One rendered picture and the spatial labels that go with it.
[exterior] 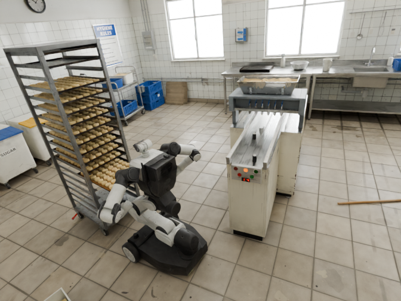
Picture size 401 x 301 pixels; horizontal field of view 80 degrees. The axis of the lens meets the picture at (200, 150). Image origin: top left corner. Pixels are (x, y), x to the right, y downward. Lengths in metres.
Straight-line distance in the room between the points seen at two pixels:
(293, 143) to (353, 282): 1.24
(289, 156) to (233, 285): 1.32
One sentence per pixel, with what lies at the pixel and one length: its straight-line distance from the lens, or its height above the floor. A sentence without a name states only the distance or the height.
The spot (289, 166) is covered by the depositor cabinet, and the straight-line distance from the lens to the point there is 2.70.
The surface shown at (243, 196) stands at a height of 0.52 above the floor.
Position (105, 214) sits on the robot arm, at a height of 0.86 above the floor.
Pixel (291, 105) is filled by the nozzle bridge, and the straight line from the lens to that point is 2.50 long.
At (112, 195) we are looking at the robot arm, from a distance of 1.67.
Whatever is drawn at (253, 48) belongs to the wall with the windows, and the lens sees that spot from 5.70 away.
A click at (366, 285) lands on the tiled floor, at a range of 2.44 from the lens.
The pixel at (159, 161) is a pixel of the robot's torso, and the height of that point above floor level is 1.01.
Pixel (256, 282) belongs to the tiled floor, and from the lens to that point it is 2.24.
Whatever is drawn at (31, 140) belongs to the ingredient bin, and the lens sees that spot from 4.57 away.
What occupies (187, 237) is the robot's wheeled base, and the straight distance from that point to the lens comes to 2.06.
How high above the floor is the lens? 1.87
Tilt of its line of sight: 28 degrees down
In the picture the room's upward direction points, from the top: 6 degrees counter-clockwise
